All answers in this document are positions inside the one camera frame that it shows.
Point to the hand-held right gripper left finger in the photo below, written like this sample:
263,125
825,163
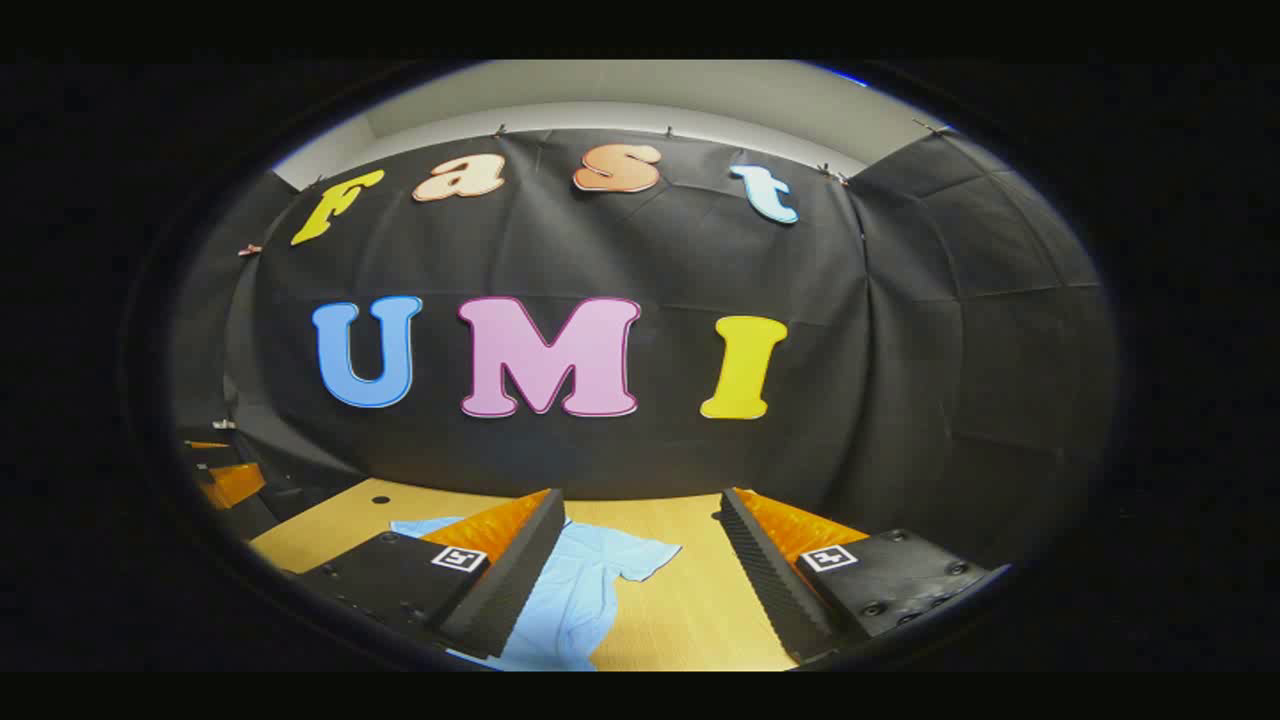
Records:
510,590

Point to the black backdrop cloth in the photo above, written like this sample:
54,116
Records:
600,250

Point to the light blue T-shirt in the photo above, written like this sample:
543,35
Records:
580,590

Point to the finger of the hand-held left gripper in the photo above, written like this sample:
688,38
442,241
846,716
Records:
235,485
212,455

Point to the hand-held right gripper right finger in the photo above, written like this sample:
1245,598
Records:
770,580

